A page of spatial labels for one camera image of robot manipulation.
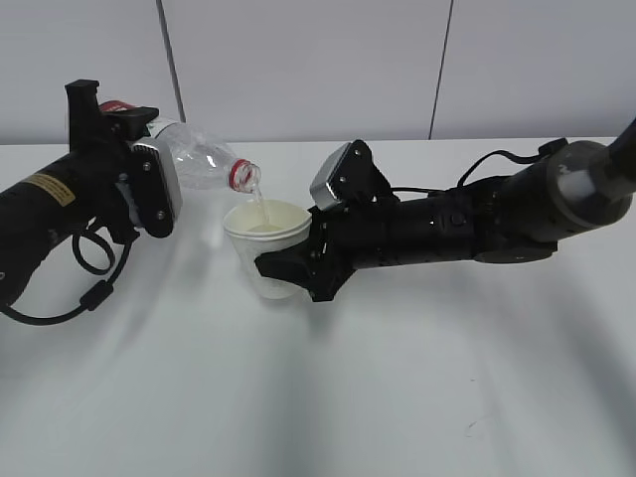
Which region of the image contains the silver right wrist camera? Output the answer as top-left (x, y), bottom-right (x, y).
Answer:
top-left (309, 139), bottom-right (396, 212)

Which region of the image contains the white paper cup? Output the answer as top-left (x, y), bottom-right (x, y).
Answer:
top-left (223, 199), bottom-right (311, 300)

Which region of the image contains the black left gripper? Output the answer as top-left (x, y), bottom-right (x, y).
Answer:
top-left (65, 79), bottom-right (159, 243)

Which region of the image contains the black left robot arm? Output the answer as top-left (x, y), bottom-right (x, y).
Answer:
top-left (1, 79), bottom-right (175, 326)

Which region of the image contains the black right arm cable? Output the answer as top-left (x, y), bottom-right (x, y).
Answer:
top-left (392, 138), bottom-right (570, 198)

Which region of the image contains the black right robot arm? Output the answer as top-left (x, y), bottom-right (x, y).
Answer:
top-left (254, 127), bottom-right (635, 302)

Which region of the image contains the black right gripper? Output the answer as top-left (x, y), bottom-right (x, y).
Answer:
top-left (254, 200), bottom-right (409, 302)

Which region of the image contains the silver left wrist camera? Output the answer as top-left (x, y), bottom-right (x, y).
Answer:
top-left (117, 137), bottom-right (183, 239)

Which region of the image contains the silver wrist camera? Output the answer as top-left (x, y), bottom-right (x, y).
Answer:
top-left (309, 139), bottom-right (396, 212)
top-left (117, 137), bottom-right (183, 239)

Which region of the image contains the clear plastic water bottle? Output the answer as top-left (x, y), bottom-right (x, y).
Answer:
top-left (99, 100), bottom-right (260, 194)

